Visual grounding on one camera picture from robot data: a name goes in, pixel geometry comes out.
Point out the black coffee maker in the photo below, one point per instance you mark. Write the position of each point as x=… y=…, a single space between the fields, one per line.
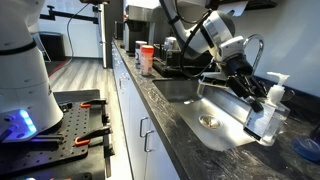
x=138 y=26

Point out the chrome gooseneck faucet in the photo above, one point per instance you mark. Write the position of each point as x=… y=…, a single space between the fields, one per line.
x=260 y=40

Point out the clear sanitizer pump bottle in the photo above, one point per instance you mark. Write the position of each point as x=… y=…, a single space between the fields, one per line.
x=264 y=126

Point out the white lid dark canister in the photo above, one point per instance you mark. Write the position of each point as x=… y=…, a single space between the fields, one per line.
x=138 y=45

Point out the stainless steel sink basin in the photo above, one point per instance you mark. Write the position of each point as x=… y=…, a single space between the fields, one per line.
x=215 y=115

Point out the orange black clamp near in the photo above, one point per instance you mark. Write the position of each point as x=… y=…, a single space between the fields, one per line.
x=86 y=138

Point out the orange lid creamer container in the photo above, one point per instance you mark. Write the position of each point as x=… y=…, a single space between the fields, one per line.
x=146 y=60

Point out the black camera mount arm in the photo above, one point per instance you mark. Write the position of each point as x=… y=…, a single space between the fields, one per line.
x=53 y=14

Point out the black dish drying rack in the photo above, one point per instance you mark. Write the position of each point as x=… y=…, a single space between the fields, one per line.
x=167 y=63

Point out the chrome faucet lever handle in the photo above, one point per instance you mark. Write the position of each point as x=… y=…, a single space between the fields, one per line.
x=289 y=94

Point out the stainless steel pot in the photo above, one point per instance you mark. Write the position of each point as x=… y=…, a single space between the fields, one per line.
x=171 y=43

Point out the orange black clamp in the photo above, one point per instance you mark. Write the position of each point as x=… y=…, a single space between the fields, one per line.
x=86 y=138
x=88 y=104

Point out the paper towel dispenser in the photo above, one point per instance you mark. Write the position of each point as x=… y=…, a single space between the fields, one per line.
x=237 y=7

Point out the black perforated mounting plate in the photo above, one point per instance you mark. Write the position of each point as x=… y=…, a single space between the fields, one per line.
x=22 y=149

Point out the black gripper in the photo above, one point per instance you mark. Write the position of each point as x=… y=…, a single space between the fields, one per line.
x=238 y=65

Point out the orange black clamp far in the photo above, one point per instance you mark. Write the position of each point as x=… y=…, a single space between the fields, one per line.
x=88 y=104

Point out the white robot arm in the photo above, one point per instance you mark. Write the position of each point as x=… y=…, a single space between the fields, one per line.
x=27 y=105

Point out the blue round coaster object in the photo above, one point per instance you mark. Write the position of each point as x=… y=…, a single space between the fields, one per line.
x=306 y=147

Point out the white cabinet front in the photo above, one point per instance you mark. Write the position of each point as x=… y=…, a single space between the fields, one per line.
x=148 y=157

